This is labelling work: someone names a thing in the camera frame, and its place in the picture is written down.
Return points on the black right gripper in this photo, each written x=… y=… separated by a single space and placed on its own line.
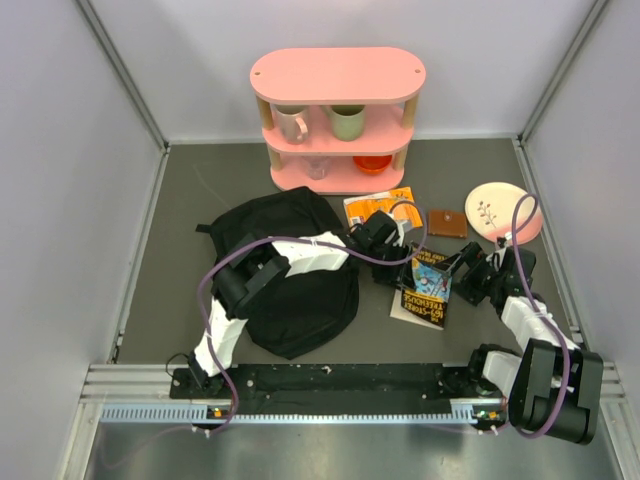
x=466 y=255

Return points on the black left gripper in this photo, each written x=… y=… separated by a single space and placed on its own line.
x=395 y=275

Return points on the black yellow treehouse book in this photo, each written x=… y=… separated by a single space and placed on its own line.
x=427 y=304

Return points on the black student backpack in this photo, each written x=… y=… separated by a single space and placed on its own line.
x=304 y=311

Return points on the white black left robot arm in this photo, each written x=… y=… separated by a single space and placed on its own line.
x=239 y=286

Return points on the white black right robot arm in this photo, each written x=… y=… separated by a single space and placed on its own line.
x=553 y=386

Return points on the brown leather wallet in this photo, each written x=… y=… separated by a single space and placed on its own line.
x=447 y=223

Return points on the pink and cream plate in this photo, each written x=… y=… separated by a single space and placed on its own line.
x=489 y=210

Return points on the orange paperback book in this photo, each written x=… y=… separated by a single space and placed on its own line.
x=359 y=209

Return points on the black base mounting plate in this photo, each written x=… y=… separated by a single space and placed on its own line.
x=352 y=389

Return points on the orange plastic bowl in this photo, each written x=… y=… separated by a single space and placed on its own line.
x=372 y=165

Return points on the clear drinking glass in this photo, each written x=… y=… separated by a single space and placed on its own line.
x=317 y=167

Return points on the green mug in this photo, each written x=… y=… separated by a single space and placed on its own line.
x=347 y=121

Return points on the pink wooden shelf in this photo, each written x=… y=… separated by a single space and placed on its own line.
x=386 y=80

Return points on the pink mug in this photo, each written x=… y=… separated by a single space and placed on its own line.
x=293 y=122

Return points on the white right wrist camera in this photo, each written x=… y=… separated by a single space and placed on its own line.
x=496 y=258

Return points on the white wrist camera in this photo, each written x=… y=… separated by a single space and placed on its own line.
x=496 y=258
x=404 y=225

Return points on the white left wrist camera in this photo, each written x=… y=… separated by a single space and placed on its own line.
x=404 y=225

